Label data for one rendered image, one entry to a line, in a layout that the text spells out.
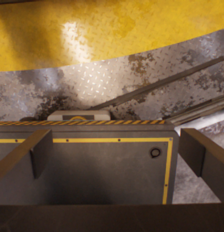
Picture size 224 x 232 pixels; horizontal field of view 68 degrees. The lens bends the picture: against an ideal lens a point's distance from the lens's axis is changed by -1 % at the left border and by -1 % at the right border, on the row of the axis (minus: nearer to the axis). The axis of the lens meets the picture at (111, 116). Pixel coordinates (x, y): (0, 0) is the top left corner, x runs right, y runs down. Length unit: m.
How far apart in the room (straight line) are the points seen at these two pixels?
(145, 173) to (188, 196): 0.60
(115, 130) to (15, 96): 0.57
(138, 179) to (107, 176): 0.11
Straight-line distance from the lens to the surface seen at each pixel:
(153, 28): 0.84
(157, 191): 0.65
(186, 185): 1.11
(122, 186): 0.62
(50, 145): 0.17
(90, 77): 0.81
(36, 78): 0.88
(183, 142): 0.17
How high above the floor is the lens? 0.80
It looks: 74 degrees down
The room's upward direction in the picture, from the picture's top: 179 degrees clockwise
